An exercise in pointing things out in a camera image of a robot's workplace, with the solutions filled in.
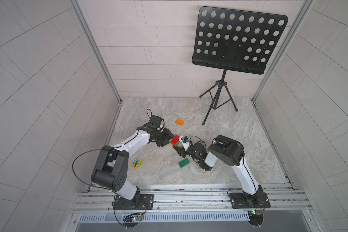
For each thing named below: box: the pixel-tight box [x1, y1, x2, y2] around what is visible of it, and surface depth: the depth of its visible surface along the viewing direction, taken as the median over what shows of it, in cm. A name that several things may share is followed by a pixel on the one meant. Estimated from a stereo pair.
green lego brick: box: [178, 158, 190, 168], surface depth 85 cm
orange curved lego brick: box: [174, 118, 185, 127], surface depth 104 cm
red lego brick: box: [170, 134, 180, 146], surface depth 87 cm
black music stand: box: [191, 6, 289, 126], surface depth 69 cm
